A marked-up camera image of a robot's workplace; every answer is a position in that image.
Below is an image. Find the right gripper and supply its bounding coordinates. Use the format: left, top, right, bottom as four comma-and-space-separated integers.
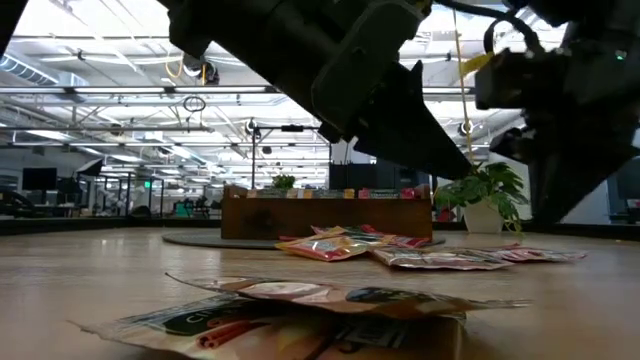
489, 34, 640, 224

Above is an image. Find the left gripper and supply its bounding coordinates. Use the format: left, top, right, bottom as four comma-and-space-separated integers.
234, 0, 474, 180

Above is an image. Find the red strawberry tea packet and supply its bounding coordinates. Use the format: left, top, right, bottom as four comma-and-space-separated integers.
274, 227, 387, 263
309, 223, 401, 241
384, 233, 434, 250

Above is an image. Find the beige vanilla tea packet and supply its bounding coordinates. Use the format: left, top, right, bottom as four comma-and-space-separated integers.
369, 247, 516, 272
166, 272, 532, 321

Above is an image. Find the wooden tea box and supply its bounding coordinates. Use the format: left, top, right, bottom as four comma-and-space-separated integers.
221, 184, 434, 240

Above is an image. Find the beige cinnamon tea packet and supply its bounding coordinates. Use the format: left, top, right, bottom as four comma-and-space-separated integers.
74, 292, 467, 360

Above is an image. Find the green plant white pot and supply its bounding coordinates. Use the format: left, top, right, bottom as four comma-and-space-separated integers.
433, 160, 531, 235

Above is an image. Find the large black monitor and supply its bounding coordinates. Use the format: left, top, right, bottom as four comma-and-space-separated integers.
607, 159, 640, 224

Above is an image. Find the yellow tape tag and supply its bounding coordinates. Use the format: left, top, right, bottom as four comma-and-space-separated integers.
459, 51, 496, 77

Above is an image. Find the small distant green plant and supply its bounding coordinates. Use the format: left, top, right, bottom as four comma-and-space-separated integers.
271, 173, 297, 191

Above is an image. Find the black gantry stand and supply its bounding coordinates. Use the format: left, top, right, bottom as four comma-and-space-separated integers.
243, 118, 333, 197

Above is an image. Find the grey round placemat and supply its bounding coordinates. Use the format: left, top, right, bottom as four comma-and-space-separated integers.
161, 230, 446, 251

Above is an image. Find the black angled screen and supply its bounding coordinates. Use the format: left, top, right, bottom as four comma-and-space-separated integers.
74, 158, 104, 177

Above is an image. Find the black computer monitor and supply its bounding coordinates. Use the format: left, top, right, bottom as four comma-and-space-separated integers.
21, 167, 58, 192

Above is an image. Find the yellow cable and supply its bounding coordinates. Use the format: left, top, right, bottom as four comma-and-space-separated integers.
451, 7, 476, 166

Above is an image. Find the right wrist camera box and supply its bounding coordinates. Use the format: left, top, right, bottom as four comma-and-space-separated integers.
474, 47, 569, 112

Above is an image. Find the ceiling cable reel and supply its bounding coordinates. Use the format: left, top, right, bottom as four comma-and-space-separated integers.
180, 52, 221, 86

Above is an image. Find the black hanging cable loop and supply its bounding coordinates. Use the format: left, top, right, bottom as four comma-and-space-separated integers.
182, 94, 207, 121

